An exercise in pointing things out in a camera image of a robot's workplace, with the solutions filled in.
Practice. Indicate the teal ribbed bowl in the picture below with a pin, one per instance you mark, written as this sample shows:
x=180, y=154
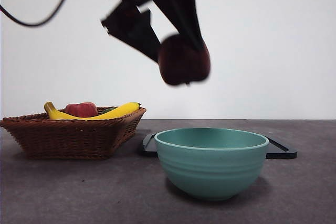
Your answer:
x=210, y=166

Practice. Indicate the brown wicker basket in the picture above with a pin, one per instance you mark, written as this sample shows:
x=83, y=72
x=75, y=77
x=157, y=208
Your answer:
x=68, y=140

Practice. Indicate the green vegetable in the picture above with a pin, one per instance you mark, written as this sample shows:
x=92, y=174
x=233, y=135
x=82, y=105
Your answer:
x=107, y=110

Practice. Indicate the dark red plum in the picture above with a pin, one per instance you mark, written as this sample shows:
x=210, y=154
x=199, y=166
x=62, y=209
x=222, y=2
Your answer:
x=183, y=61

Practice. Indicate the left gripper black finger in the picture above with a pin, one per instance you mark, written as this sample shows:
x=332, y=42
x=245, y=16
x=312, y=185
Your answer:
x=136, y=32
x=181, y=6

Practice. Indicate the red apple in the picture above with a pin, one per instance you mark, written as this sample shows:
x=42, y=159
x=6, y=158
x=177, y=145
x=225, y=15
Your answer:
x=81, y=109

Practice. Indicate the yellow banana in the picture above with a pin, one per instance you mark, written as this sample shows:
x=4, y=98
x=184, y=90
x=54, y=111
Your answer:
x=118, y=111

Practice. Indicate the dark green rectangular tray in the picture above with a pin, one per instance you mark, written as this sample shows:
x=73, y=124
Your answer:
x=281, y=151

